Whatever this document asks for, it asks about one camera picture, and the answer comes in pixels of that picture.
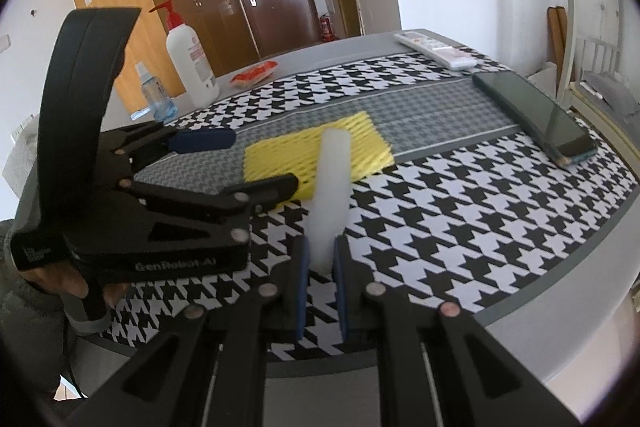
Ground white pump bottle red top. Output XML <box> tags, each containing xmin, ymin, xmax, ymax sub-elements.
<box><xmin>148</xmin><ymin>0</ymin><xmax>220</xmax><ymax>108</ymax></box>

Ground white remote control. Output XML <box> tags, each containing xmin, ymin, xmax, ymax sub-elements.
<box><xmin>393</xmin><ymin>30</ymin><xmax>479</xmax><ymax>70</ymax></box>

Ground red snack packet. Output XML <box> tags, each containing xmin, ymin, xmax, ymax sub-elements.
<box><xmin>229</xmin><ymin>60</ymin><xmax>279</xmax><ymax>89</ymax></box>

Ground person's left forearm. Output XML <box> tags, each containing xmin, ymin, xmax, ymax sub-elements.
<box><xmin>0</xmin><ymin>217</ymin><xmax>81</xmax><ymax>404</ymax></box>

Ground white bed frame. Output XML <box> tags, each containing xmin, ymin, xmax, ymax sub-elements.
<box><xmin>552</xmin><ymin>0</ymin><xmax>640</xmax><ymax>120</ymax></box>

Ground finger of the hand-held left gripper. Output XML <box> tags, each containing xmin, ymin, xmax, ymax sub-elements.
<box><xmin>100</xmin><ymin>127</ymin><xmax>237</xmax><ymax>174</ymax></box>
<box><xmin>118</xmin><ymin>173</ymin><xmax>300</xmax><ymax>228</ymax></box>

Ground white foam tube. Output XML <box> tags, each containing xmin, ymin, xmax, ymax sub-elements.
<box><xmin>305</xmin><ymin>129</ymin><xmax>351</xmax><ymax>274</ymax></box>

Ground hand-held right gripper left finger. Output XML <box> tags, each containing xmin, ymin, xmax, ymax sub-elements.
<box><xmin>65</xmin><ymin>236</ymin><xmax>309</xmax><ymax>427</ymax></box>

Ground yellow foam net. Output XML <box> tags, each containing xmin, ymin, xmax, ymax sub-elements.
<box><xmin>243</xmin><ymin>110</ymin><xmax>396</xmax><ymax>204</ymax></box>

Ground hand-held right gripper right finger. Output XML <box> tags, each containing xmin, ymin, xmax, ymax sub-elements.
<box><xmin>333</xmin><ymin>236</ymin><xmax>587</xmax><ymax>427</ymax></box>

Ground wooden boards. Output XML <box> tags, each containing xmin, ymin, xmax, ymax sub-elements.
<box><xmin>546</xmin><ymin>5</ymin><xmax>571</xmax><ymax>68</ymax></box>

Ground clear spray bottle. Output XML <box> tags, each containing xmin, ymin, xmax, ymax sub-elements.
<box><xmin>135</xmin><ymin>61</ymin><xmax>180</xmax><ymax>124</ymax></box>

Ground dark smartphone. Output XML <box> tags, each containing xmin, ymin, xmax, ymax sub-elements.
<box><xmin>472</xmin><ymin>70</ymin><xmax>600</xmax><ymax>168</ymax></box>

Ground grey pillow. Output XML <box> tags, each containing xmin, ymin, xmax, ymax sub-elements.
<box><xmin>582</xmin><ymin>71</ymin><xmax>640</xmax><ymax>118</ymax></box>

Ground person's left hand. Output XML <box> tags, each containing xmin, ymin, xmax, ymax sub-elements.
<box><xmin>22</xmin><ymin>257</ymin><xmax>131</xmax><ymax>308</ymax></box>

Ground houndstooth tablecloth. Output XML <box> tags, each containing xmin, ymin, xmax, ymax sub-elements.
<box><xmin>97</xmin><ymin>29</ymin><xmax>640</xmax><ymax>354</ymax></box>

